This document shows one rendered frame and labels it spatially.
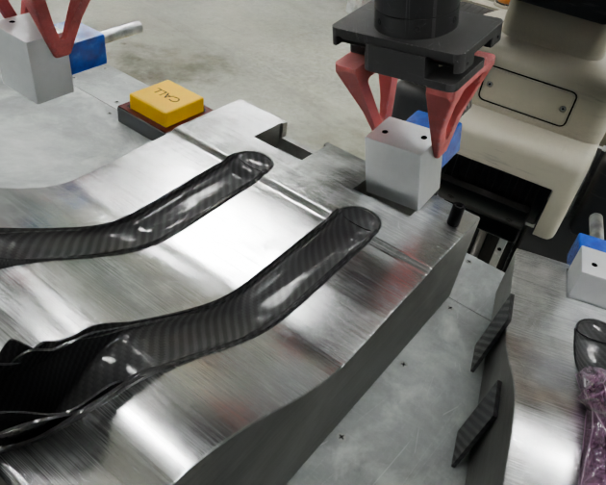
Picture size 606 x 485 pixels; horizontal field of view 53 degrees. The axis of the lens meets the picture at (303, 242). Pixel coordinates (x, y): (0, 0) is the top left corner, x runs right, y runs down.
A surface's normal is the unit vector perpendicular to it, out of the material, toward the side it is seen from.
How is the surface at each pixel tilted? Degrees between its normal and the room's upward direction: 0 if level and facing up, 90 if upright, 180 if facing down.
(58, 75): 90
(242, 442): 90
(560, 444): 4
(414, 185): 100
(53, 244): 28
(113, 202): 1
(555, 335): 0
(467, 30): 12
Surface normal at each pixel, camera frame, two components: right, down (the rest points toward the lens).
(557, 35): -0.51, 0.61
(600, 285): -0.34, 0.57
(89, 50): 0.79, 0.47
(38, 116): 0.13, -0.76
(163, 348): 0.37, -0.90
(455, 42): -0.08, -0.75
